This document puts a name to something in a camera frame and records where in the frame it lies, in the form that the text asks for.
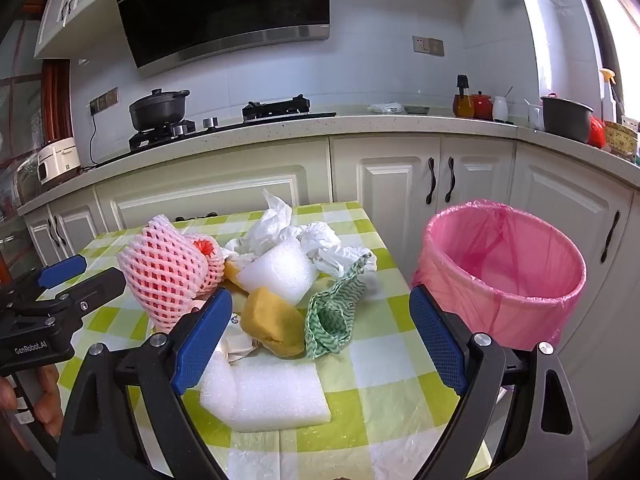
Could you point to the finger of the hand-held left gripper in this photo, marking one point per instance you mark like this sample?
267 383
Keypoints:
62 270
95 290

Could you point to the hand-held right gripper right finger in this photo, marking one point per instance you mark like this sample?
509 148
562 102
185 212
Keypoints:
437 345

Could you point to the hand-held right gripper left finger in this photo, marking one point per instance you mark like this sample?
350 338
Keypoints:
205 342

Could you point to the printed paper cup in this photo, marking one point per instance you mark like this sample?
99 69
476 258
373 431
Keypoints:
239 346

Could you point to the bin with pink bag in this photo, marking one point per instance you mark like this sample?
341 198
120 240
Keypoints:
450 280

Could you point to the pink foam fruit net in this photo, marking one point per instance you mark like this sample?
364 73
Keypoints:
160 272

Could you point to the large yellow sponge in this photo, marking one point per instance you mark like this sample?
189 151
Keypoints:
272 322

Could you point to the thick white foam sheet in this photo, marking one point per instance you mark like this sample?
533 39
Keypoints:
270 395

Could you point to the white foam roll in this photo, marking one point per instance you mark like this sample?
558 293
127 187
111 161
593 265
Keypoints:
280 272

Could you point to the green striped cloth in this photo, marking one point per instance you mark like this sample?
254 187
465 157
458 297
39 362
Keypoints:
330 320

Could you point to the white plastic bag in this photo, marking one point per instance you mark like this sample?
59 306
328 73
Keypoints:
325 245

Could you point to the person's left hand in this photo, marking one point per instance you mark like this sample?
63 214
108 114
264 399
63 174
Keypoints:
47 395

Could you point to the green checked tablecloth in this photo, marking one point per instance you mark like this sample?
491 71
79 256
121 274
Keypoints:
380 375

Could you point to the small red round object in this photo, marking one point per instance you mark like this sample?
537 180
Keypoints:
203 248

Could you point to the white countertop appliance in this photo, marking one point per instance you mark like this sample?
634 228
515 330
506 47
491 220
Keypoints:
57 160

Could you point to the white paper towel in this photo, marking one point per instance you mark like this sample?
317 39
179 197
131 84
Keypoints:
270 225

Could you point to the white base cabinets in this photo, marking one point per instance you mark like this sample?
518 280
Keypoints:
380 175

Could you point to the black cooking pot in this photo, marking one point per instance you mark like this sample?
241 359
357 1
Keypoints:
157 110

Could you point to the black gas stove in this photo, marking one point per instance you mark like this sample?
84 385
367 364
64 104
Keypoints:
225 124

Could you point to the dark small dish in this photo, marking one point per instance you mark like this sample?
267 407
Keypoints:
416 109

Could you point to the clear plastic bag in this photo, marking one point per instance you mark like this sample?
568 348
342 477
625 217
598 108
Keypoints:
386 108

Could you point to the red jar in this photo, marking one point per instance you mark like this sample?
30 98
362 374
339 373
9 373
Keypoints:
482 106

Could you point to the white jar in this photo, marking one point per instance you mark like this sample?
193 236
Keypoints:
500 110

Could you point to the oil bottle with black cap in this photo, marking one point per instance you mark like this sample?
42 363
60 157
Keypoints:
462 102

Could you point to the white cup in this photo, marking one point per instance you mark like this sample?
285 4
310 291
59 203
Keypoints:
535 117

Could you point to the grey metal pot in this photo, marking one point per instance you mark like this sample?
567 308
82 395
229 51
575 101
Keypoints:
567 120

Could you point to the red container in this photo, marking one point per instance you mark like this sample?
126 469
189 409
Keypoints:
596 132

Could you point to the white upper cabinet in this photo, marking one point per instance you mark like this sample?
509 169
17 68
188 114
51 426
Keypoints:
75 5

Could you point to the patterned box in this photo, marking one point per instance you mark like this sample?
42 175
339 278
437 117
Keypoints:
620 140

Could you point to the spray bottle with yellow trigger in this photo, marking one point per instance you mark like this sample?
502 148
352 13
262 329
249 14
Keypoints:
607 95

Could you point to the black range hood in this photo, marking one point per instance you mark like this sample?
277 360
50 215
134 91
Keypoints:
220 5

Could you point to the red brown door frame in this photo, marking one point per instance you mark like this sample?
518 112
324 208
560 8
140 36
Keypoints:
56 100

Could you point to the bronze wall switch panel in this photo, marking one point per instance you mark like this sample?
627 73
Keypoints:
104 100

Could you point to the beige wall socket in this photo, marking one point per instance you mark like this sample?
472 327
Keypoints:
428 45

